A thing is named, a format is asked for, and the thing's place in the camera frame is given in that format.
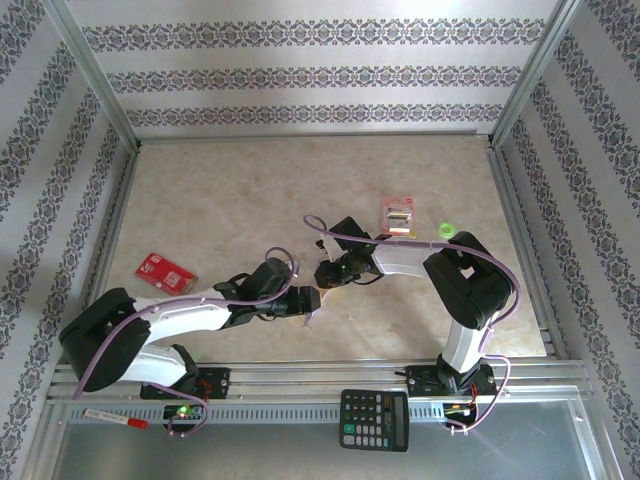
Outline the aluminium mounting rail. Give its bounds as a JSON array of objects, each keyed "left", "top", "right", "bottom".
[{"left": 47, "top": 360, "right": 594, "bottom": 402}]

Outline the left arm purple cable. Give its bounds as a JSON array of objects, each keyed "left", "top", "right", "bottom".
[{"left": 72, "top": 245, "right": 301, "bottom": 439}]

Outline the black desk calculator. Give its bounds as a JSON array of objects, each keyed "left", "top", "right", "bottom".
[{"left": 338, "top": 388, "right": 411, "bottom": 454}]

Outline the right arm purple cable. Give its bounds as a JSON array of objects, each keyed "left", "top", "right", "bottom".
[{"left": 303, "top": 214, "right": 524, "bottom": 435}]

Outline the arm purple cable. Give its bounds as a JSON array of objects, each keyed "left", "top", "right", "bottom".
[
  {"left": 72, "top": 245, "right": 301, "bottom": 439},
  {"left": 303, "top": 214, "right": 524, "bottom": 435}
]

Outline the grey slotted cable duct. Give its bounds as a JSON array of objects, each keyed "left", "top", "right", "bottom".
[{"left": 67, "top": 405, "right": 446, "bottom": 426}]

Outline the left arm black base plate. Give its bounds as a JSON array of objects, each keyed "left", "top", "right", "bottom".
[{"left": 139, "top": 367, "right": 232, "bottom": 400}]

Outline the aluminium side rail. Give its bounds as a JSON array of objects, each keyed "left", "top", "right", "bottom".
[
  {"left": 485, "top": 142, "right": 571, "bottom": 364},
  {"left": 82, "top": 144, "right": 141, "bottom": 314}
]

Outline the aluminium frame post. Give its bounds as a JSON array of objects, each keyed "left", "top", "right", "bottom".
[
  {"left": 489, "top": 0, "right": 586, "bottom": 149},
  {"left": 39, "top": 0, "right": 141, "bottom": 151}
]

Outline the grey metal shelf panel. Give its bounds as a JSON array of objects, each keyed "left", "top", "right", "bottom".
[{"left": 37, "top": 399, "right": 616, "bottom": 480}]

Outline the pink battery blister pack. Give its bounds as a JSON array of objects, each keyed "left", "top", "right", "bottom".
[{"left": 379, "top": 195, "right": 418, "bottom": 240}]

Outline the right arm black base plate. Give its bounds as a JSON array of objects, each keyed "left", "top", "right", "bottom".
[{"left": 404, "top": 364, "right": 499, "bottom": 400}]

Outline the white marker with red cap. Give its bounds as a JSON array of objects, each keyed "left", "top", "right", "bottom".
[{"left": 82, "top": 408, "right": 150, "bottom": 430}]

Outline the red card packet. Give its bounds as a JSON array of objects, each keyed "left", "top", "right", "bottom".
[{"left": 134, "top": 252, "right": 200, "bottom": 295}]

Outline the aluminium back rail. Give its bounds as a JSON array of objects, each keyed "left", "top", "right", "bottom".
[{"left": 135, "top": 130, "right": 496, "bottom": 147}]

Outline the lilac paper sheet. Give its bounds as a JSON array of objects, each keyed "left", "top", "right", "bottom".
[{"left": 302, "top": 292, "right": 329, "bottom": 330}]

